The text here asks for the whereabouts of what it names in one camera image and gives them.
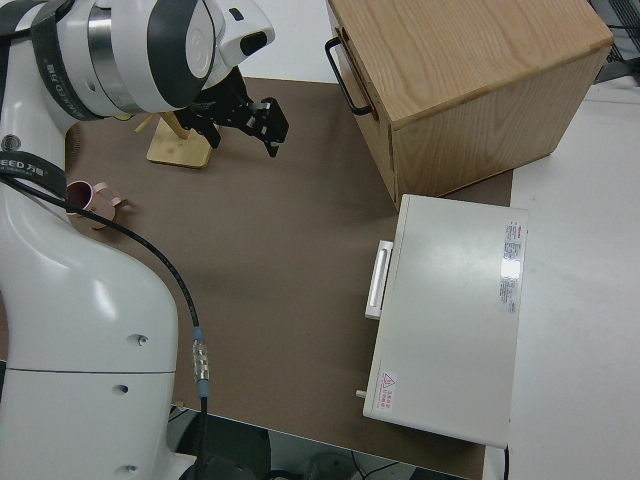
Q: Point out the white toaster oven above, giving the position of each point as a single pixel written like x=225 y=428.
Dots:
x=450 y=320

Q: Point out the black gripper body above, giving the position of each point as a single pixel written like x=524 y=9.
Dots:
x=232 y=112

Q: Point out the wooden mug tree stand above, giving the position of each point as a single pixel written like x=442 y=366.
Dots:
x=177 y=150

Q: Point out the wooden cabinet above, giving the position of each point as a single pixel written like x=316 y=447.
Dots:
x=475 y=90

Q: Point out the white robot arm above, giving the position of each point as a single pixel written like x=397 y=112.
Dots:
x=75 y=300

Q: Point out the pink mug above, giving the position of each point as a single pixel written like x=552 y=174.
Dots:
x=102 y=205

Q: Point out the brown table mat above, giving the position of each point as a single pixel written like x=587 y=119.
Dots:
x=280 y=225

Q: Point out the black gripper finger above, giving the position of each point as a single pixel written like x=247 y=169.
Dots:
x=272 y=122
x=205 y=124

